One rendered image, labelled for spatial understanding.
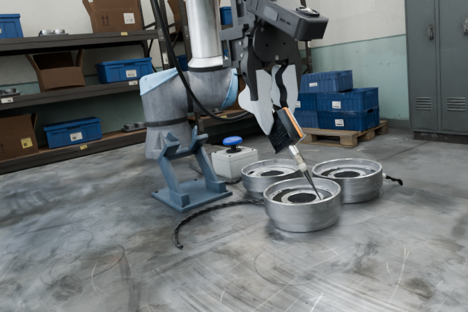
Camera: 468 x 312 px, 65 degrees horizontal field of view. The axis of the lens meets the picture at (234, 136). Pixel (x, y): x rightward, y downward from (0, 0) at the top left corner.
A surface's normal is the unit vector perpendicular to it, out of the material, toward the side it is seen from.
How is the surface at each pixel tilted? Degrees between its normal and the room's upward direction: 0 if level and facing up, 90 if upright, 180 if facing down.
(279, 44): 90
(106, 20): 93
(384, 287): 0
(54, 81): 83
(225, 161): 90
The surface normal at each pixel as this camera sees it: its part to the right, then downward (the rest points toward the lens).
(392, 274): -0.13, -0.97
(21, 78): 0.54, 0.08
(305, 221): -0.12, 0.20
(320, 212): 0.26, 0.15
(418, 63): -0.83, 0.21
